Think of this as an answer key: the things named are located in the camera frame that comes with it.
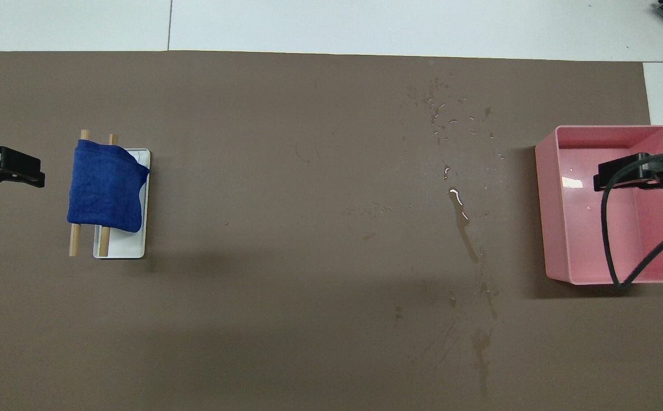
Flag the blue towel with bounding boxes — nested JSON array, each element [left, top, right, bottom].
[[67, 140, 151, 233]]

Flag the water puddle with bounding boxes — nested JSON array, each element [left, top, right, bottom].
[[443, 164, 480, 264]]

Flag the scattered water droplets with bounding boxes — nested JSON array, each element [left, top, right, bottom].
[[405, 74, 506, 163]]

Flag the pink plastic bin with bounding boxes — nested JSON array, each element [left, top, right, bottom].
[[535, 125, 663, 285]]

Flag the brown table mat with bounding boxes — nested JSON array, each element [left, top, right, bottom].
[[0, 50, 663, 411]]

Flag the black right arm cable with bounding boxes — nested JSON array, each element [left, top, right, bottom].
[[601, 151, 663, 286]]

